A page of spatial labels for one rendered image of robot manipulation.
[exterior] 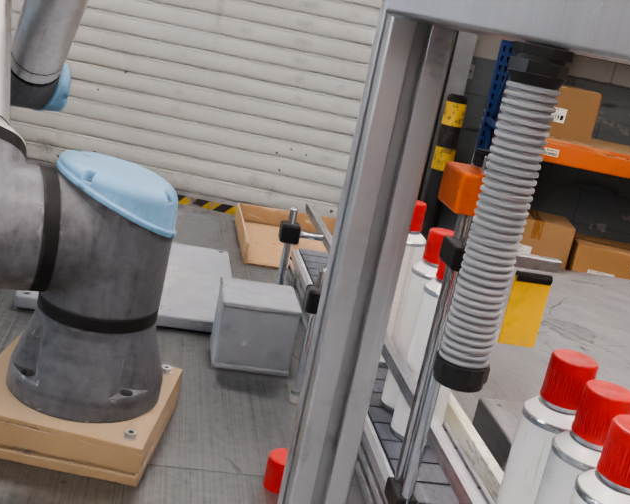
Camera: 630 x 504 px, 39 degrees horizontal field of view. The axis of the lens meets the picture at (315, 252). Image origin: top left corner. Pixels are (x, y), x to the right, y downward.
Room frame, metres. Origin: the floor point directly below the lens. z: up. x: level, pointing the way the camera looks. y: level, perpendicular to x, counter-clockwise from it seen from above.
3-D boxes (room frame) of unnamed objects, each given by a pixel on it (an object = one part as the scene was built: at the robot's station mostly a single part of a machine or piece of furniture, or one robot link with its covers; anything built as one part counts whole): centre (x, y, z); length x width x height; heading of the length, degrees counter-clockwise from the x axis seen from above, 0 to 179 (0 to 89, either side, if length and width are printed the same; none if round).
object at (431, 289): (0.86, -0.14, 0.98); 0.05 x 0.05 x 0.20
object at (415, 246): (1.06, -0.10, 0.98); 0.05 x 0.05 x 0.20
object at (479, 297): (0.53, -0.10, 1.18); 0.04 x 0.04 x 0.21
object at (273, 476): (0.79, -0.01, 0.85); 0.03 x 0.03 x 0.03
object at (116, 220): (0.82, 0.20, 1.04); 0.13 x 0.12 x 0.14; 118
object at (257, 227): (1.68, 0.02, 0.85); 0.30 x 0.26 x 0.04; 11
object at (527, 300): (0.65, -0.17, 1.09); 0.03 x 0.01 x 0.06; 101
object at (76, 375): (0.83, 0.20, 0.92); 0.15 x 0.15 x 0.10
